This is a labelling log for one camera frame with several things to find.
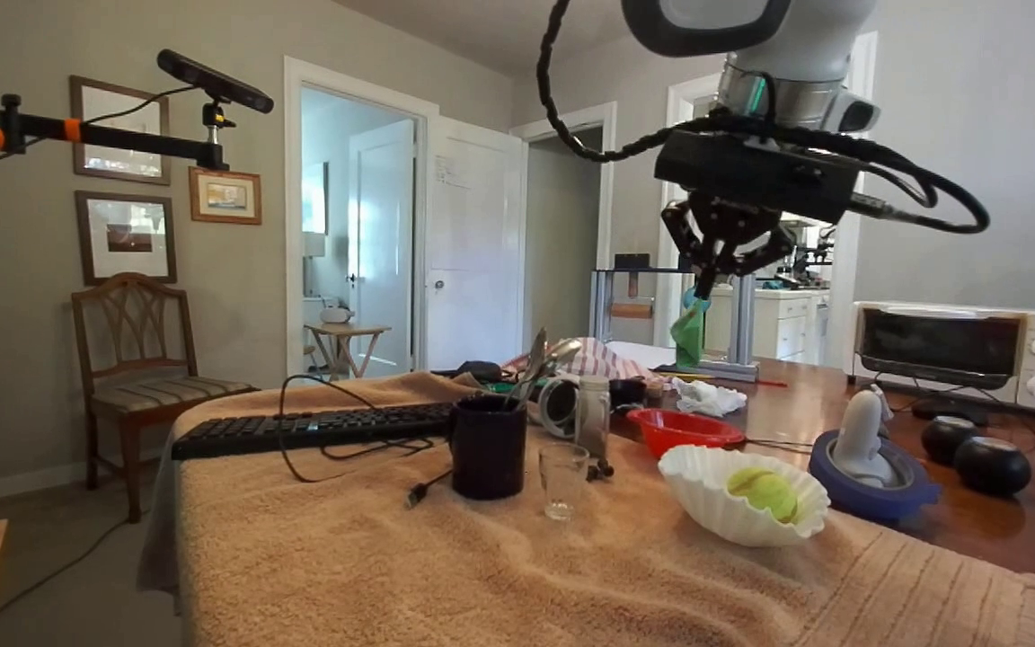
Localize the white scalloped plate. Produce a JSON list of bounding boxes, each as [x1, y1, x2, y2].
[[656, 444, 830, 545]]

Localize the white toaster oven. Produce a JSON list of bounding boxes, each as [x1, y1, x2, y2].
[[853, 302, 1035, 411]]

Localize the white headphones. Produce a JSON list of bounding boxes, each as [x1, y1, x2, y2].
[[531, 377, 583, 443]]

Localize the black round speaker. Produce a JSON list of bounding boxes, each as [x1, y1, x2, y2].
[[920, 418, 977, 463], [952, 436, 1030, 496]]

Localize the framed picture lower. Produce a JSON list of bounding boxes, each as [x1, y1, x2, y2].
[[77, 190, 175, 285]]

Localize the tan towel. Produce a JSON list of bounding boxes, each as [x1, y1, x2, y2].
[[140, 437, 1035, 647]]

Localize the small framed picture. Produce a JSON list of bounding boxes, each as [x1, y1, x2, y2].
[[192, 167, 261, 225]]

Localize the red bowl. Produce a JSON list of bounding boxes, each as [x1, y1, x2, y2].
[[629, 407, 745, 459]]

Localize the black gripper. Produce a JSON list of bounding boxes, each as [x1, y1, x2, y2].
[[655, 134, 854, 297]]

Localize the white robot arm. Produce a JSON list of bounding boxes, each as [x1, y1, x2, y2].
[[534, 0, 988, 297]]

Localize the small side table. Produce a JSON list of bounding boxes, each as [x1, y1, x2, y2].
[[308, 322, 386, 377]]

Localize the black keyboard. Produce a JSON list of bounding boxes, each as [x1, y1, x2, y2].
[[174, 407, 453, 459]]

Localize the framed picture upper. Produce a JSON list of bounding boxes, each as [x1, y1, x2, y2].
[[68, 75, 169, 184]]

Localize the green tape piece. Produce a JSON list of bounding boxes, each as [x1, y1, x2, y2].
[[670, 291, 711, 368]]

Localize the metal frame stand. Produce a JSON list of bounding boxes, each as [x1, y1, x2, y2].
[[589, 253, 757, 382]]

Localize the clear small glass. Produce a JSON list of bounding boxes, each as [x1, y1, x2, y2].
[[538, 450, 587, 520]]

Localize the black usb cable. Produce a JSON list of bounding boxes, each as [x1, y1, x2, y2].
[[273, 369, 457, 505]]

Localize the crumpled white tissue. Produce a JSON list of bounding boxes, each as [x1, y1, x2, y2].
[[670, 377, 747, 418]]

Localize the black cup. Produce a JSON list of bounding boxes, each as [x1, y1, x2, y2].
[[448, 396, 525, 499]]

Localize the wooden chair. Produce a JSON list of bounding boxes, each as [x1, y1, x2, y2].
[[71, 274, 243, 520]]

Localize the black camera on boom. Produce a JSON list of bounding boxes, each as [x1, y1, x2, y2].
[[0, 51, 273, 167]]

